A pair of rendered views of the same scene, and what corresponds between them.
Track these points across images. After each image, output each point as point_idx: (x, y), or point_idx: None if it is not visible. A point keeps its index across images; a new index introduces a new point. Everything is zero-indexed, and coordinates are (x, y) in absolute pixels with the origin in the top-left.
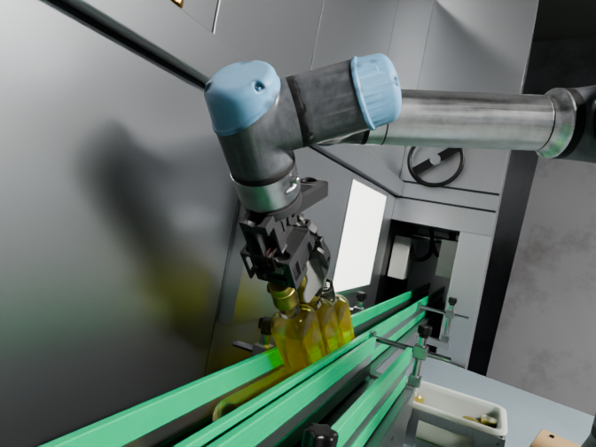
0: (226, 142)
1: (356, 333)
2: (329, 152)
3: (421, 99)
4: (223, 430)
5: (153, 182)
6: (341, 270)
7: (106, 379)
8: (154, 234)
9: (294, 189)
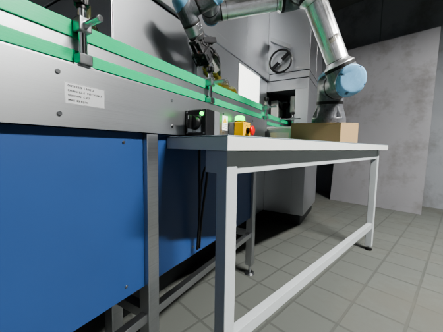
0: (179, 14)
1: None
2: (225, 48)
3: (235, 0)
4: None
5: (165, 41)
6: None
7: None
8: (167, 58)
9: (200, 28)
